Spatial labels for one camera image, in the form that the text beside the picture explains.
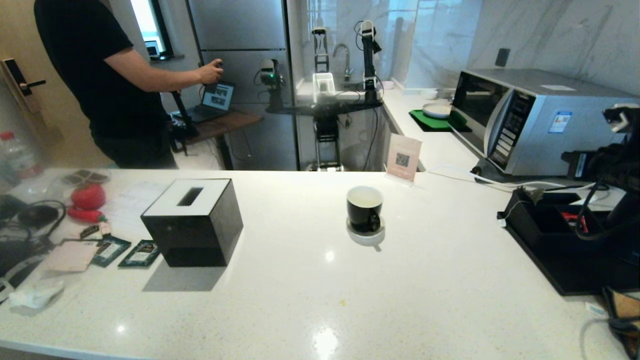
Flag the black white jointed arm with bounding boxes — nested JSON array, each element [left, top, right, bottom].
[[356, 20, 383, 92]]

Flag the teal tea bag packet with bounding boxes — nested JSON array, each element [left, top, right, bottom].
[[118, 239, 161, 268], [91, 235, 132, 268]]

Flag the red sachet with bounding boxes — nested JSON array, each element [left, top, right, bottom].
[[561, 211, 588, 233]]

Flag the silver microwave oven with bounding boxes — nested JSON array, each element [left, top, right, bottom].
[[450, 69, 640, 177]]

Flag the black organizer box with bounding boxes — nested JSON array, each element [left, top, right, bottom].
[[497, 187, 616, 251]]

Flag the black serving tray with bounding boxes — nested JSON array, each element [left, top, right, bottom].
[[497, 209, 640, 296]]

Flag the orange cloth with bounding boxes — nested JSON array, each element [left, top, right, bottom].
[[602, 286, 640, 358]]

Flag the white plate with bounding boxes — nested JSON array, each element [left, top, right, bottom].
[[422, 102, 454, 119]]

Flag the pink QR code sign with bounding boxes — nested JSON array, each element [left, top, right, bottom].
[[385, 133, 423, 187]]

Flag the black mug white inside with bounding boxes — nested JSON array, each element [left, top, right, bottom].
[[346, 186, 385, 235]]

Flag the white round coaster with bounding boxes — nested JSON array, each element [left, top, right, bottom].
[[346, 217, 386, 247]]

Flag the chrome faucet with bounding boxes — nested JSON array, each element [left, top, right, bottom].
[[332, 43, 352, 82]]

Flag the wooden desk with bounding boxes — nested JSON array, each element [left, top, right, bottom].
[[172, 107, 265, 171]]

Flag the open laptop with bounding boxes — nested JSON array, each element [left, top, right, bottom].
[[187, 81, 236, 123]]

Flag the silver refrigerator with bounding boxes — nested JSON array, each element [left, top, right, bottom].
[[185, 0, 301, 172]]

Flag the black tissue box white lid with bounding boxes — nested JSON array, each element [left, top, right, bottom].
[[140, 178, 244, 268]]

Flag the black teleoperation leader arms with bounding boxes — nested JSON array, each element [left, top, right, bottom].
[[167, 89, 199, 151]]

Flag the printed white paper sheet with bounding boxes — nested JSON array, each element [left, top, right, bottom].
[[102, 181, 171, 238]]

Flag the person in black shirt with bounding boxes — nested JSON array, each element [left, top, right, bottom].
[[32, 0, 224, 170]]

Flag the red strawberry toy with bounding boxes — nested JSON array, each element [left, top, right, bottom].
[[71, 183, 107, 211]]

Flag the torn brown packet strip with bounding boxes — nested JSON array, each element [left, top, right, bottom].
[[80, 221, 112, 240]]

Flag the dark sectioned dish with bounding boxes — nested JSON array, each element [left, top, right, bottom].
[[62, 169, 111, 187]]

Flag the red chili pepper toy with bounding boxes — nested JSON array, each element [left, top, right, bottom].
[[66, 206, 107, 224]]

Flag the pink torn packet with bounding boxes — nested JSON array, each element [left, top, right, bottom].
[[46, 240, 99, 273]]

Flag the black round device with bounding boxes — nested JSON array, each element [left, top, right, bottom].
[[17, 204, 60, 228]]

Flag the crumpled white tissue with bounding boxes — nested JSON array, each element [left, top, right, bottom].
[[8, 280, 65, 309]]

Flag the clear water bottle red cap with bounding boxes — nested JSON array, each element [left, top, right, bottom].
[[0, 131, 43, 181]]

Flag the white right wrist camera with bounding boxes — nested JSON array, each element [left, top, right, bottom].
[[602, 103, 640, 133]]

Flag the white power cable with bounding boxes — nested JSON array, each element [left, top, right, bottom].
[[424, 165, 608, 194]]

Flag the window dark frame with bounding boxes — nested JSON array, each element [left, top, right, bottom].
[[129, 0, 176, 61]]

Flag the black cable with plug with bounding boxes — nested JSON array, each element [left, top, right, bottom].
[[0, 197, 68, 258]]

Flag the black door lock handle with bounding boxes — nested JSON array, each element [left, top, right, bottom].
[[0, 58, 47, 99]]

